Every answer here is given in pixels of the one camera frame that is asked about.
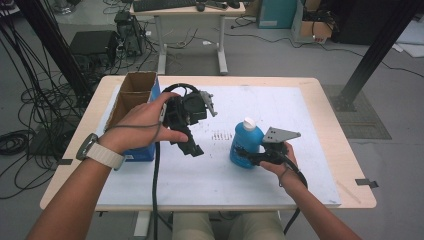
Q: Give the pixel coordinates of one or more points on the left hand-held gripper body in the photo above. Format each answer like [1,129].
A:
[190,108]

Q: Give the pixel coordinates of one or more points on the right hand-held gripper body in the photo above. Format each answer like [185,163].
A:
[276,135]

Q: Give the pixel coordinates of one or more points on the blue plastic bottle white cap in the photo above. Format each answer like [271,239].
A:
[245,143]

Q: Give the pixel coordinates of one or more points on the blue cardboard box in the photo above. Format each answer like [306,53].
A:
[133,96]

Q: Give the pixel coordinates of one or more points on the person's right hand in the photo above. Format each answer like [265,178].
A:
[286,171]

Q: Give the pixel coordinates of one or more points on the person's left hand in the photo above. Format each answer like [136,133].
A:
[140,126]

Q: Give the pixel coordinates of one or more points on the white table mat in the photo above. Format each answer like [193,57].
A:
[216,180]

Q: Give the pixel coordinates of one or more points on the person's beige trousers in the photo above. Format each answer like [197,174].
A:
[193,226]

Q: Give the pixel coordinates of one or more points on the cream band wristwatch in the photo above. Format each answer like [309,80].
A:
[103,155]

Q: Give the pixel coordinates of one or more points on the dark floor mat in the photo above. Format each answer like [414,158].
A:
[370,123]

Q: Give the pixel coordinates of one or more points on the black computer tower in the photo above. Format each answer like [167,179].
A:
[131,33]

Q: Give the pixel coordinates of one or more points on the black tape strip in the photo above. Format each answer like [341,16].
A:
[363,182]
[65,162]

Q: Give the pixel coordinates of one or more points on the black keyboard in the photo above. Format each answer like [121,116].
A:
[163,5]

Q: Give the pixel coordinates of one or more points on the brown cardboard box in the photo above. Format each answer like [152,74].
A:
[316,30]

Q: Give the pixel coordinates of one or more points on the black equipment case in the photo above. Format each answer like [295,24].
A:
[93,43]

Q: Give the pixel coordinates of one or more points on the teal box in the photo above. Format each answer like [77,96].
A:
[276,11]

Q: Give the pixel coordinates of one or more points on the dark cabinet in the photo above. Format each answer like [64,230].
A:
[360,20]

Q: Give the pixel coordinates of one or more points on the white boards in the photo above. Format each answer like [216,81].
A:
[413,36]

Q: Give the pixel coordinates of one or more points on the white frame desk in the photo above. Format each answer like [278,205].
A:
[216,11]

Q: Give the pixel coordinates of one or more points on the black metal frame pole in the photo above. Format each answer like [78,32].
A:
[55,50]
[376,50]

